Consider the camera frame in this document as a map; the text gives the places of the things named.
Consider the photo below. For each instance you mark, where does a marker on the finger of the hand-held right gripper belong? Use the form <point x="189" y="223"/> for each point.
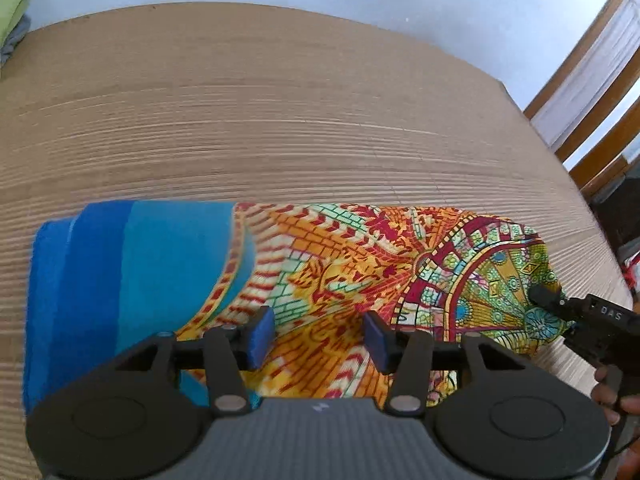
<point x="547" y="301"/>

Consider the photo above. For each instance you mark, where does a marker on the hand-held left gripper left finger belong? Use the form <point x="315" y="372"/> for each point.
<point x="260" y="336"/>

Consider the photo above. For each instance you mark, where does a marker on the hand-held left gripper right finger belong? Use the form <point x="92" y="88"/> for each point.
<point x="378" y="342"/>

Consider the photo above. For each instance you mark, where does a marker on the colourful printed blue cloth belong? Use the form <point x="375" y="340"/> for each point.
<point x="165" y="260"/>

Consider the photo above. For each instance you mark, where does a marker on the person's right hand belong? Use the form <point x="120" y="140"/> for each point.
<point x="612" y="385"/>

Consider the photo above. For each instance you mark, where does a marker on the dark cloth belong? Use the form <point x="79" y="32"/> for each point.
<point x="615" y="220"/>

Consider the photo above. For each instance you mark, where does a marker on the wooden chair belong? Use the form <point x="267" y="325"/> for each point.
<point x="585" y="75"/>

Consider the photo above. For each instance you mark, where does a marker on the grey cloth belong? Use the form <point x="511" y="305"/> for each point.
<point x="12" y="40"/>

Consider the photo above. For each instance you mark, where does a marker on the green cloth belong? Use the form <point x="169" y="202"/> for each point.
<point x="9" y="10"/>

